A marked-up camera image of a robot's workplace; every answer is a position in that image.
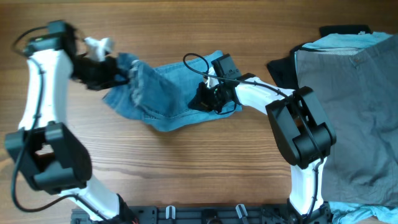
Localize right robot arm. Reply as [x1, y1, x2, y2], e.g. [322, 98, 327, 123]
[188, 54, 336, 223]

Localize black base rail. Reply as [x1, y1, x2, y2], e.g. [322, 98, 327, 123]
[70, 203, 299, 224]

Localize light blue denim jeans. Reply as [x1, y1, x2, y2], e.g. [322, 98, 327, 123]
[103, 53, 242, 132]

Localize black cable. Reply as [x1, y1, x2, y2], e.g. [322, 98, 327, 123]
[11, 24, 94, 213]
[182, 52, 326, 218]

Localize left black cable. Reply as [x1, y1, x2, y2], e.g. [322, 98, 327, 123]
[11, 24, 94, 213]

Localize right black cable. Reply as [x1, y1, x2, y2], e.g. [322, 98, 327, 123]
[182, 52, 326, 218]

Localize black garment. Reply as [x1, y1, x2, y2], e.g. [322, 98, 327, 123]
[266, 24, 376, 89]

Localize light blue shirt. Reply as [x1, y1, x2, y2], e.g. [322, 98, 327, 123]
[303, 30, 398, 224]

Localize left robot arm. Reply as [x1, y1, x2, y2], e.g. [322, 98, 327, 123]
[5, 21, 138, 223]

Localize grey trousers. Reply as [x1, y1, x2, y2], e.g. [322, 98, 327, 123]
[294, 34, 398, 208]

